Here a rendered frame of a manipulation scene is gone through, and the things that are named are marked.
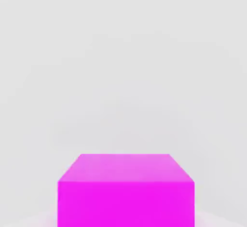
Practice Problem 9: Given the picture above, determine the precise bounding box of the small magenta cube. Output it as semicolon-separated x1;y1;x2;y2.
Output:
57;153;195;227

